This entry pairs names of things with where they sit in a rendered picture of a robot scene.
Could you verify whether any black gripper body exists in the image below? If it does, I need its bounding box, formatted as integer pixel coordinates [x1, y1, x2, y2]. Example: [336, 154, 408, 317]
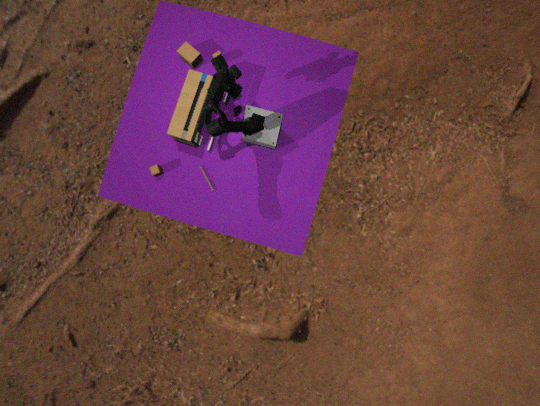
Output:
[207, 64, 242, 93]

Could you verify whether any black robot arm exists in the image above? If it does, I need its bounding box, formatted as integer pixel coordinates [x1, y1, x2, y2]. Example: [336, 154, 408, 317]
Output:
[203, 53, 265, 137]

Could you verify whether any tan cube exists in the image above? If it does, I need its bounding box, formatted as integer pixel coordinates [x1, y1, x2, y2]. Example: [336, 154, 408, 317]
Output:
[150, 165, 164, 177]

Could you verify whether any small tan block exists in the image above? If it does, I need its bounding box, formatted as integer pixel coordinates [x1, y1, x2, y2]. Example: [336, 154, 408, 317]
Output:
[177, 42, 203, 69]

